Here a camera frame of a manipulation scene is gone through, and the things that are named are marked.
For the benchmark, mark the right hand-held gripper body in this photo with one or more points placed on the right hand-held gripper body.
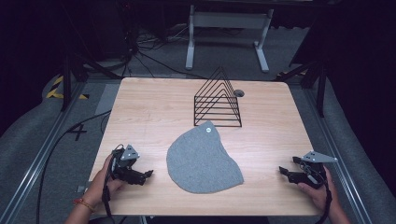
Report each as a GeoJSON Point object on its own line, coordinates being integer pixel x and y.
{"type": "Point", "coordinates": [313, 174]}

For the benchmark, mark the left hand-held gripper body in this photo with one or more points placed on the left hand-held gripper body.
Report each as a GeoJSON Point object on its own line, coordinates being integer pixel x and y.
{"type": "Point", "coordinates": [124, 161]}

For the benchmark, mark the person's right hand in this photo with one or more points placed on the person's right hand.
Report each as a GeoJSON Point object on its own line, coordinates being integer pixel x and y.
{"type": "Point", "coordinates": [323, 197]}

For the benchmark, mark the person's left hand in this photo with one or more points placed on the person's left hand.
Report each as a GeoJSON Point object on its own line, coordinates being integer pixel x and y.
{"type": "Point", "coordinates": [101, 186]}

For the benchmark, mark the grey felt pad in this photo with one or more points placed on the grey felt pad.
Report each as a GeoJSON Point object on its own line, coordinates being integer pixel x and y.
{"type": "Point", "coordinates": [202, 161]}

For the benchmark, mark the black metal stand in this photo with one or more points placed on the black metal stand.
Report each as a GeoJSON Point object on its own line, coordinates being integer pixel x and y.
{"type": "Point", "coordinates": [66, 84]}
{"type": "Point", "coordinates": [320, 90]}

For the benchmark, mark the grey table grommet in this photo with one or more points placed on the grey table grommet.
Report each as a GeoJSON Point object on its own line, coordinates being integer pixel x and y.
{"type": "Point", "coordinates": [239, 93]}

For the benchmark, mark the yellow black hazard tape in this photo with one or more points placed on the yellow black hazard tape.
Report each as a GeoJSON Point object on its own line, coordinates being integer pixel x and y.
{"type": "Point", "coordinates": [53, 91]}

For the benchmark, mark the aluminium floor rail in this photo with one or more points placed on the aluminium floor rail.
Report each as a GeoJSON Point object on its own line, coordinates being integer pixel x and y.
{"type": "Point", "coordinates": [337, 149]}
{"type": "Point", "coordinates": [34, 165]}

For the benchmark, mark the white metal desk frame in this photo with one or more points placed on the white metal desk frame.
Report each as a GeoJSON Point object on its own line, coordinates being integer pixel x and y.
{"type": "Point", "coordinates": [229, 20]}

